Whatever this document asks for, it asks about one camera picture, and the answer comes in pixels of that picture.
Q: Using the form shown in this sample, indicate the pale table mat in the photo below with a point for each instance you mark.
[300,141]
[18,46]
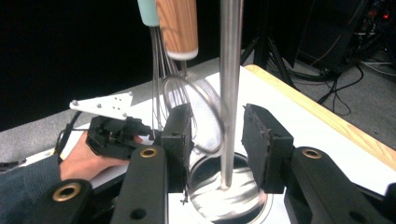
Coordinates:
[311,124]

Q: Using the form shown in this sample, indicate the steel utensil stand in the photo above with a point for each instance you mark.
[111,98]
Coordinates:
[230,62]

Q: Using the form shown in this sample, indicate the dark equipment rack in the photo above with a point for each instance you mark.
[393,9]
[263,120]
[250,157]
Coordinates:
[342,31]

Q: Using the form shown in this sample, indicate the black tripod stand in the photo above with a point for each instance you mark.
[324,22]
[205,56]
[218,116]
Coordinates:
[263,37]

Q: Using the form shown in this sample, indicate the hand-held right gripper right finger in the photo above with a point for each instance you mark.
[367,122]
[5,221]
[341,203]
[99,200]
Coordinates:
[267,149]

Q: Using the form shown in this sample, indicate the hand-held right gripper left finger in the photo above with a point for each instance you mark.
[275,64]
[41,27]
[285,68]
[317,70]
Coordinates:
[177,140]

